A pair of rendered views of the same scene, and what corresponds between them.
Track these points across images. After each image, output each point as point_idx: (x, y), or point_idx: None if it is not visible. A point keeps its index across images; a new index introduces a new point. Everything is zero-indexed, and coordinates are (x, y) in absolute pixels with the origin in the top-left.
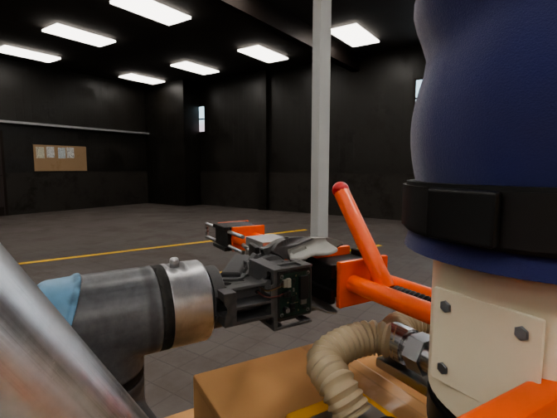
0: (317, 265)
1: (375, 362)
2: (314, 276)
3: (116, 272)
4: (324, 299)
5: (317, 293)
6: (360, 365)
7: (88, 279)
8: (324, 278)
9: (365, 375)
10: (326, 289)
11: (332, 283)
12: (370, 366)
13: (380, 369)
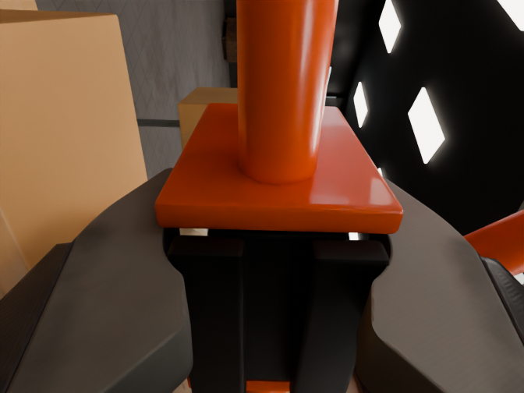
0: (335, 358)
1: (39, 216)
2: (269, 295)
3: None
4: (198, 385)
5: (210, 360)
6: (5, 240)
7: None
8: (276, 342)
9: (5, 292)
10: (243, 391)
11: (267, 373)
12: (23, 244)
13: (39, 252)
